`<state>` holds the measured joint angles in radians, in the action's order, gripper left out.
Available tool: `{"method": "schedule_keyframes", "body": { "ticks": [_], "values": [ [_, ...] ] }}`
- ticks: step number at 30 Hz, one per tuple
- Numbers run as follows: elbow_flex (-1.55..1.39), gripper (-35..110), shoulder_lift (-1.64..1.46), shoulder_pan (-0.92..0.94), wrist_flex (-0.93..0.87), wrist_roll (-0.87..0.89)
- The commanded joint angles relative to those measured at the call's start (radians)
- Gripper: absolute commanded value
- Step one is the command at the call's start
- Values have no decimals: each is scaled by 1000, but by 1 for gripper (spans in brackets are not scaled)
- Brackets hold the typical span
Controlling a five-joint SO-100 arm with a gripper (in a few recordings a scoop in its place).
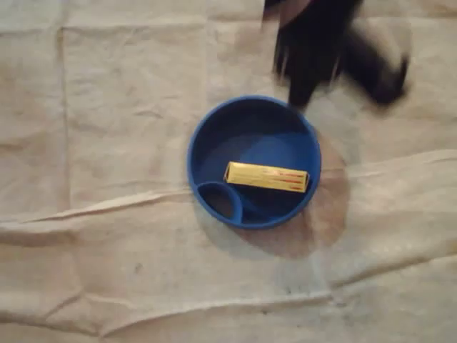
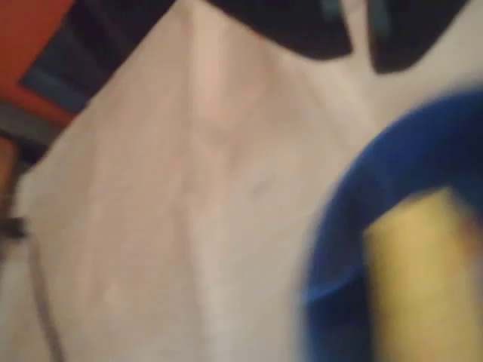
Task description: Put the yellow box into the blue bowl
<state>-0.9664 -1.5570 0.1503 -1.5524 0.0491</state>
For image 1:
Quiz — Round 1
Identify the beige wrinkled table cloth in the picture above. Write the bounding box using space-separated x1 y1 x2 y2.
0 0 457 343

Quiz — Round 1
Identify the yellow cardboard box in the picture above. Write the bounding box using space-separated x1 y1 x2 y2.
223 161 310 194

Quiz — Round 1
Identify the blue round plastic bowl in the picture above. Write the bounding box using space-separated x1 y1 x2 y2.
186 94 322 230

